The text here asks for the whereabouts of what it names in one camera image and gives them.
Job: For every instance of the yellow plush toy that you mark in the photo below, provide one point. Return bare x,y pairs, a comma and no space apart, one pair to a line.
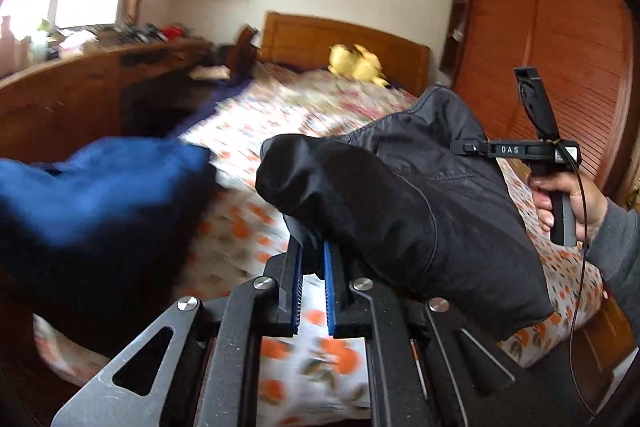
356,63

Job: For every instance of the wooden louvered wardrobe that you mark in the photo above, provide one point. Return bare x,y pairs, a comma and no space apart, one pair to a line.
587,52

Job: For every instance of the black jacket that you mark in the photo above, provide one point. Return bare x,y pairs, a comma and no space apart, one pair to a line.
419,218

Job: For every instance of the long wooden desk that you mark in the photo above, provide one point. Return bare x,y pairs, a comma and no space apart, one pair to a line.
52,109

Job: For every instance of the folded blue garment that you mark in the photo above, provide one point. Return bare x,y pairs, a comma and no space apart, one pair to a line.
97,241

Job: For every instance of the wooden chair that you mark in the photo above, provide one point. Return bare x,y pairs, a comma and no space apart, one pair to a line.
243,54

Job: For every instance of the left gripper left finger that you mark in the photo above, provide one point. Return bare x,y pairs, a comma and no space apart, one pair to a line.
197,364

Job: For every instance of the grey sleeve right forearm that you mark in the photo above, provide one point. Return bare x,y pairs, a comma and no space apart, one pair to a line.
615,252

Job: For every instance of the orange print bed sheet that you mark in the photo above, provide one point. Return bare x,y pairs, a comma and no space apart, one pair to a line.
428,364

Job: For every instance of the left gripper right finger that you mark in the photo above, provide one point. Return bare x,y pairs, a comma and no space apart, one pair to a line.
428,365

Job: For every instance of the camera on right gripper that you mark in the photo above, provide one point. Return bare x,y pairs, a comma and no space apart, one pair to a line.
536,104

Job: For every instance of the person's right hand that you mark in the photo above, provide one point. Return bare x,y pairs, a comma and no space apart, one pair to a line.
588,204

